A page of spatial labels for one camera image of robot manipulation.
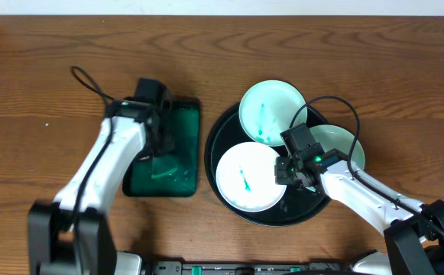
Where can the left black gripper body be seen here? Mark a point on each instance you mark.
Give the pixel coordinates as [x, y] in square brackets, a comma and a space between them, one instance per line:
[164, 142]

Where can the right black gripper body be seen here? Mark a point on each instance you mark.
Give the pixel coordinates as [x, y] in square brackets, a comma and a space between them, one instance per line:
[286, 173]

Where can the pale green plate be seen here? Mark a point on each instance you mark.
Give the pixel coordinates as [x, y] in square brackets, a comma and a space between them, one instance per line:
[267, 109]
[335, 137]

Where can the green sponge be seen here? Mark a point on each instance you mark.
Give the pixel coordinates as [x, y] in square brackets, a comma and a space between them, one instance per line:
[162, 171]

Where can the white plate green stain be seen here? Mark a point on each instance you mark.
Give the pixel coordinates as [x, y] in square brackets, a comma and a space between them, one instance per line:
[246, 179]

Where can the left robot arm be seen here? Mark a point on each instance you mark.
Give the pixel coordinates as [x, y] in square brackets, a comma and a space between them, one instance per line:
[71, 234]

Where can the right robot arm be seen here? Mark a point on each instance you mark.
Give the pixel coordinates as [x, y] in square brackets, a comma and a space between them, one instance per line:
[413, 230]

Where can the round black tray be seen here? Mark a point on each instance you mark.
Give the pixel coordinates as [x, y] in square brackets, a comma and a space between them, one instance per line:
[296, 205]

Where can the rectangular black tray green water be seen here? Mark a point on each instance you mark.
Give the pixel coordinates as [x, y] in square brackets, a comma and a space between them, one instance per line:
[184, 120]

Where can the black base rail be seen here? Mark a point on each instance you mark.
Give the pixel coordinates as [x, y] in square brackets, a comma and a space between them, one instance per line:
[178, 268]

